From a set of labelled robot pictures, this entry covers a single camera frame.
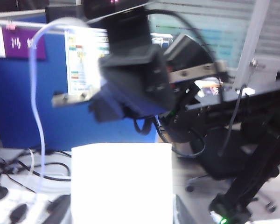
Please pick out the colourful printed paper sheet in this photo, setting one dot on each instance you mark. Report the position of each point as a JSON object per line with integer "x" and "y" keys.
{"x": 84, "y": 58}

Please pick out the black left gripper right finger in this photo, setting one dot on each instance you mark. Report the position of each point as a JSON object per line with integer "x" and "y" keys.
{"x": 182, "y": 212}

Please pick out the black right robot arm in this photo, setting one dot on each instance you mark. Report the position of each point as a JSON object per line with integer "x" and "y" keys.
{"x": 254, "y": 151}

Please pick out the purple and white name sign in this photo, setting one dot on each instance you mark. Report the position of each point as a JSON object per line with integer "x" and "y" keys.
{"x": 39, "y": 51}

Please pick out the black office chair base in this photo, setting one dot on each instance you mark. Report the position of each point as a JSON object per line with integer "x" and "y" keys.
{"x": 189, "y": 188}

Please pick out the pink binder clip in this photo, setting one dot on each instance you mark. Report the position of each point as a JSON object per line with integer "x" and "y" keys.
{"x": 11, "y": 25}

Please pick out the right gripper silver rail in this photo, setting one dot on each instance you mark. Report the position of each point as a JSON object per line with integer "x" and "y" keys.
{"x": 196, "y": 68}

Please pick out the white power strip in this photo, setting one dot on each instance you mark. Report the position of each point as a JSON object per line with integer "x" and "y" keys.
{"x": 37, "y": 205}

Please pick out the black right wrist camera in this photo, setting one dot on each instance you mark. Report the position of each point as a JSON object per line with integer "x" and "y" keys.
{"x": 102, "y": 8}

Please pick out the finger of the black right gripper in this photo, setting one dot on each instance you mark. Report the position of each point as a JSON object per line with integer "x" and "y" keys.
{"x": 107, "y": 107}

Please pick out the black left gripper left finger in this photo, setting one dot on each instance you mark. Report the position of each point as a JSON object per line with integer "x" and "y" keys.
{"x": 59, "y": 208}

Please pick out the white metal frame post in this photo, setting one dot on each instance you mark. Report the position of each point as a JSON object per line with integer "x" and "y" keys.
{"x": 252, "y": 42}

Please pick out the white charger brick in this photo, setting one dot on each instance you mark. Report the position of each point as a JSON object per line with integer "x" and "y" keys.
{"x": 121, "y": 184}

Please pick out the black power plug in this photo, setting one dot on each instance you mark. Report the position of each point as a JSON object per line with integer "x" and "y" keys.
{"x": 0, "y": 193}
{"x": 18, "y": 212}

